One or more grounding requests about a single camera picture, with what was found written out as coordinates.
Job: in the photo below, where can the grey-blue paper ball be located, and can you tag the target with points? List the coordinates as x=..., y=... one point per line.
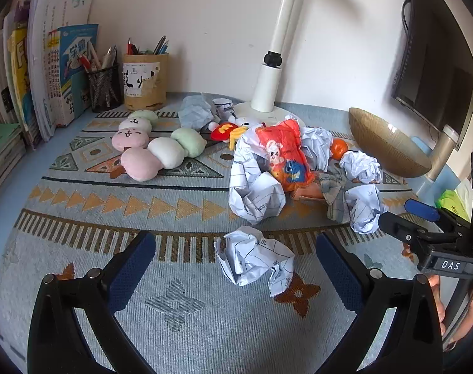
x=195, y=113

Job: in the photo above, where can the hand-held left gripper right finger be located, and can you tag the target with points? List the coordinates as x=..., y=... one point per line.
x=337, y=272

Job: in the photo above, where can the black monitor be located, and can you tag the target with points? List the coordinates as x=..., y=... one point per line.
x=435, y=66

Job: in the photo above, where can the person's right hand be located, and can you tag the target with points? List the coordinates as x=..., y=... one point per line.
x=437, y=296

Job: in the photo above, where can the row of upright books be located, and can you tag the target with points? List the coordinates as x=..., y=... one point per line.
x=22, y=66

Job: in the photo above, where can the white desk lamp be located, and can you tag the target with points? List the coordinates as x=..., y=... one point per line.
x=265, y=89

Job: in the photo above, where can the green tissue packet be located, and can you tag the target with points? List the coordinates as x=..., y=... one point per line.
x=448, y=200

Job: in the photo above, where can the grey plaid cloth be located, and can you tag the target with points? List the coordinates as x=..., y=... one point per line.
x=335, y=198

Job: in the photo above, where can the bunch of pens and pencils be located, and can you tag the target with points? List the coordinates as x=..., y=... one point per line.
x=96, y=60
x=158, y=46

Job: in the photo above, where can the large lined crumpled paper ball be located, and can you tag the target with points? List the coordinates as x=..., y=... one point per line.
x=256, y=194

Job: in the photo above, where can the brown paper pen holder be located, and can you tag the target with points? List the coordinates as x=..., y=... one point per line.
x=144, y=81

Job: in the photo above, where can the white plush toy red fries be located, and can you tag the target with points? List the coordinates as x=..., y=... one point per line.
x=222, y=130

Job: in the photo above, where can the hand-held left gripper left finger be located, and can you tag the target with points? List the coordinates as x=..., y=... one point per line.
x=131, y=276

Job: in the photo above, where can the dango plush with faces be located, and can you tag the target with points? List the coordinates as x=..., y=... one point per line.
x=131, y=136

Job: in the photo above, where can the tangerine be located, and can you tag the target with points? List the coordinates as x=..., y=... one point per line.
x=339, y=149

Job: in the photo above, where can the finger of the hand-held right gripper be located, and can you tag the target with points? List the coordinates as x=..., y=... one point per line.
x=396, y=224
x=421, y=208

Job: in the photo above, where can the golden ribbed bowl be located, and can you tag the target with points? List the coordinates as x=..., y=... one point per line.
x=384, y=148

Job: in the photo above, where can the orange snack packet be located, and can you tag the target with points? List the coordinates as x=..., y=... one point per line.
x=283, y=152

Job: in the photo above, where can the patterned woven mat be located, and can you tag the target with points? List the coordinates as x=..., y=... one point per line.
x=104, y=218

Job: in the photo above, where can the black mesh pen holder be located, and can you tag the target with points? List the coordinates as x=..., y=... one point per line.
x=104, y=89

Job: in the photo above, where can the plain dango plush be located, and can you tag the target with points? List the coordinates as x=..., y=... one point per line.
x=162, y=154

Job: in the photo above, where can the beige monitor stand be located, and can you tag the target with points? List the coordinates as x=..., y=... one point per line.
x=443, y=152

